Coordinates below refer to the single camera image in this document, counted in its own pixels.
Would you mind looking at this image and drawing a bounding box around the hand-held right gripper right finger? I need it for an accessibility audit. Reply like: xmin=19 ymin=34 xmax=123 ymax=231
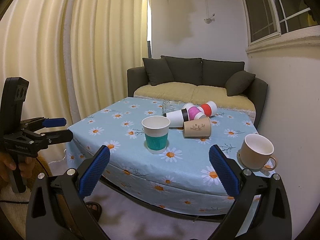
xmin=209 ymin=144 xmax=293 ymax=240

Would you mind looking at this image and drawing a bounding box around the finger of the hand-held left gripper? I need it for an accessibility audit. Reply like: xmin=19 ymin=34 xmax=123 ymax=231
xmin=21 ymin=117 xmax=67 ymax=131
xmin=22 ymin=129 xmax=74 ymax=146

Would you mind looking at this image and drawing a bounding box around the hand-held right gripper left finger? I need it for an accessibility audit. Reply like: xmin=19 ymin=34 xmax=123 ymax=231
xmin=26 ymin=145 xmax=111 ymax=240

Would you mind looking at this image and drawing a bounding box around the brown paper cup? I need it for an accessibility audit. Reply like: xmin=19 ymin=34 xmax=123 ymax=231
xmin=183 ymin=117 xmax=212 ymax=138

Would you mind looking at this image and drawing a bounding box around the white cup red sleeve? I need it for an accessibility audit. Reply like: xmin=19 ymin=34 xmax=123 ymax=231
xmin=198 ymin=101 xmax=218 ymax=118

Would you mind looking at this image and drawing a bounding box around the white cup teal sleeve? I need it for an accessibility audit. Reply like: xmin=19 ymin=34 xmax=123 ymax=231
xmin=141 ymin=116 xmax=171 ymax=155

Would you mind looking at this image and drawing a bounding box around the white cup pink sleeve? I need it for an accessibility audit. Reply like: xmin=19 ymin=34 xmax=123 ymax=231
xmin=182 ymin=102 xmax=207 ymax=121

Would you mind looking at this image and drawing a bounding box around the white cup black sleeve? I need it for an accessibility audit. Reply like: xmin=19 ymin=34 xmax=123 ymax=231
xmin=163 ymin=108 xmax=190 ymax=128

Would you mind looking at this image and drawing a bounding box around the clear glass cup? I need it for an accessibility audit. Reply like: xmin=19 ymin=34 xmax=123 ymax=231
xmin=162 ymin=100 xmax=182 ymax=116

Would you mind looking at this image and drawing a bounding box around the person's left hand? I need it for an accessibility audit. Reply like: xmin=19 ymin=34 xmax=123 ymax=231
xmin=0 ymin=152 xmax=35 ymax=183

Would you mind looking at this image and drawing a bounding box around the beige ceramic mug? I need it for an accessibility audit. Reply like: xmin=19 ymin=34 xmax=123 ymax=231
xmin=239 ymin=134 xmax=278 ymax=172

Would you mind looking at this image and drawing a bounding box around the brown fuzzy cloth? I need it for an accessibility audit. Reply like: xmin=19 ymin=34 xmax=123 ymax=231
xmin=29 ymin=154 xmax=53 ymax=183

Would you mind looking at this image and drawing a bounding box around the person's foot in sandal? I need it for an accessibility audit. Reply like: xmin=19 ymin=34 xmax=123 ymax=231
xmin=84 ymin=201 xmax=103 ymax=222

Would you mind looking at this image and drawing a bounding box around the blue daisy print tablecloth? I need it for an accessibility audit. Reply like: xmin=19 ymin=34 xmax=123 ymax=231
xmin=67 ymin=96 xmax=276 ymax=217

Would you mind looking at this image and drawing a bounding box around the cream curtain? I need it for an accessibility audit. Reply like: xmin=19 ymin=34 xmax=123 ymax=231
xmin=0 ymin=0 xmax=153 ymax=163

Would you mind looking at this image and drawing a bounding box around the dark grey sofa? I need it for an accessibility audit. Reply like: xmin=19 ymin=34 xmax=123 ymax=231
xmin=127 ymin=55 xmax=268 ymax=131

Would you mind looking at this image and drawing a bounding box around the dark grey throw pillow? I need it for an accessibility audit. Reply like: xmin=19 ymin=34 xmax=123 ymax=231
xmin=142 ymin=57 xmax=175 ymax=86
xmin=224 ymin=70 xmax=256 ymax=97

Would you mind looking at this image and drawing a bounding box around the beige sofa cover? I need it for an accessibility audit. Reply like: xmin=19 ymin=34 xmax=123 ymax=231
xmin=133 ymin=82 xmax=257 ymax=126

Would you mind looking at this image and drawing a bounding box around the dark grey back cushion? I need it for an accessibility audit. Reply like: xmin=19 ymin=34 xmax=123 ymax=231
xmin=161 ymin=55 xmax=203 ymax=86
xmin=201 ymin=59 xmax=246 ymax=87

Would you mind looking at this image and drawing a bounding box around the white framed window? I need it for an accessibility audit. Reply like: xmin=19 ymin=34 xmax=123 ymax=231
xmin=237 ymin=0 xmax=320 ymax=47

